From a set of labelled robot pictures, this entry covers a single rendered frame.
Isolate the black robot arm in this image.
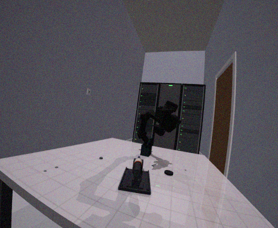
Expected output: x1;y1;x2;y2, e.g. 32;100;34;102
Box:
137;106;182;143

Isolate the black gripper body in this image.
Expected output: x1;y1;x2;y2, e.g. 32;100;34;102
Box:
153;101;178;136

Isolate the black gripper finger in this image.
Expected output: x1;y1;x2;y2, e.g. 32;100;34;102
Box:
161;103;175;113
153;124;164;134

